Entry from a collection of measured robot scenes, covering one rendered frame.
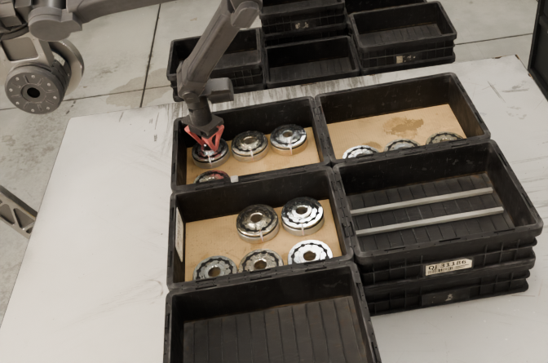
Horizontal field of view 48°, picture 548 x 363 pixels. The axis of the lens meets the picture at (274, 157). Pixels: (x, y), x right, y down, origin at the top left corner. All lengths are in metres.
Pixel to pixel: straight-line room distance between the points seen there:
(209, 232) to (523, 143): 0.96
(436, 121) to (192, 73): 0.71
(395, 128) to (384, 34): 1.14
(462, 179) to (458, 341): 0.40
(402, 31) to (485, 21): 1.14
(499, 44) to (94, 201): 2.52
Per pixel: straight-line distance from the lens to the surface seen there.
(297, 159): 1.69
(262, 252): 1.43
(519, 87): 2.16
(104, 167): 2.05
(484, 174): 1.64
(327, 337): 1.32
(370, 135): 1.74
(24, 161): 3.47
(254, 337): 1.34
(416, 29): 2.88
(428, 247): 1.33
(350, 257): 1.31
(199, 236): 1.54
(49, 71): 1.65
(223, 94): 1.59
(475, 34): 3.80
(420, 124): 1.78
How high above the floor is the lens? 1.94
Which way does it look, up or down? 41 degrees down
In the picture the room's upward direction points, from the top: 10 degrees counter-clockwise
